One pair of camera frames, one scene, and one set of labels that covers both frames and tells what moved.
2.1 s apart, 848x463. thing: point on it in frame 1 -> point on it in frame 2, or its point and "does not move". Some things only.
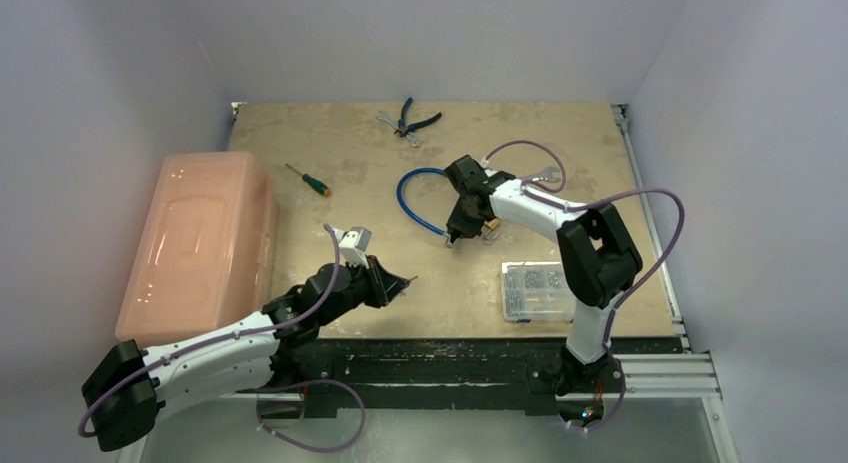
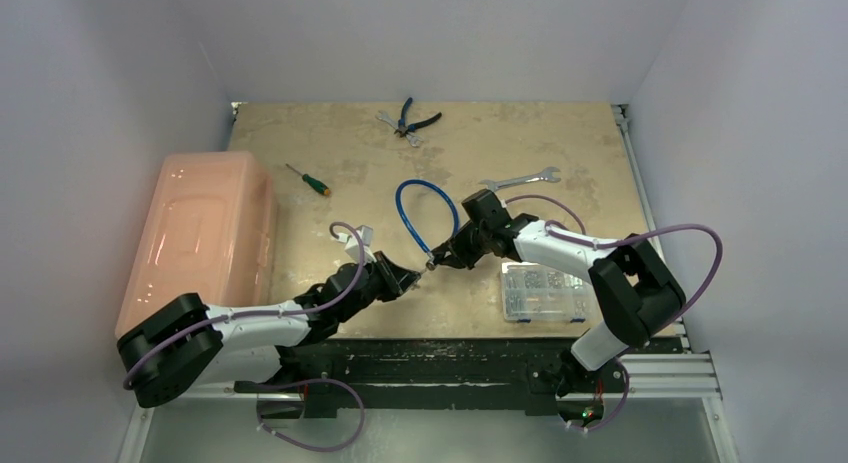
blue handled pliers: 405,128 does not move
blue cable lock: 401,200 -> 416,182
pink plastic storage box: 204,249 does not move
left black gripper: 383,285 does not move
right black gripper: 462,223 -> 460,248
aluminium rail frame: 686,375 does not move
